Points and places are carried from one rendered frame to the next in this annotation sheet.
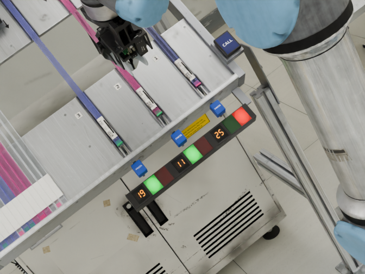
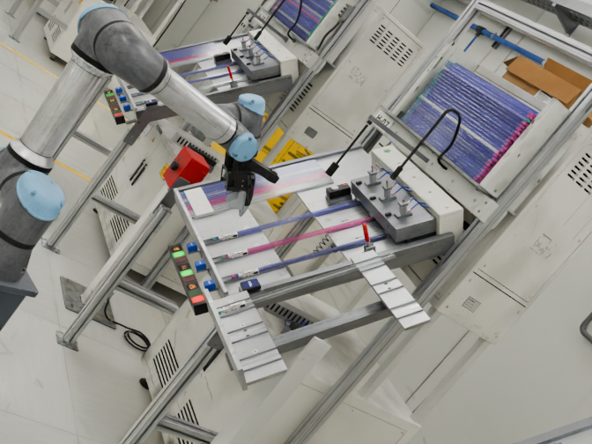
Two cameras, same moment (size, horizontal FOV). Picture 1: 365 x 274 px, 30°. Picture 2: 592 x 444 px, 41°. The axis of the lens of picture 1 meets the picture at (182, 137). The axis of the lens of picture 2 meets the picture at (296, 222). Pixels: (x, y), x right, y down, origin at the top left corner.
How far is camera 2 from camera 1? 2.17 m
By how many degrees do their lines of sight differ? 64
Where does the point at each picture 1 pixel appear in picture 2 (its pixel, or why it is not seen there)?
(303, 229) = not seen: outside the picture
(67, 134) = (236, 222)
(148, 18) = not seen: hidden behind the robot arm
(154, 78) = (252, 261)
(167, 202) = (214, 366)
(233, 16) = not seen: hidden behind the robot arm
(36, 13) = (333, 217)
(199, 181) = (221, 389)
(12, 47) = (312, 206)
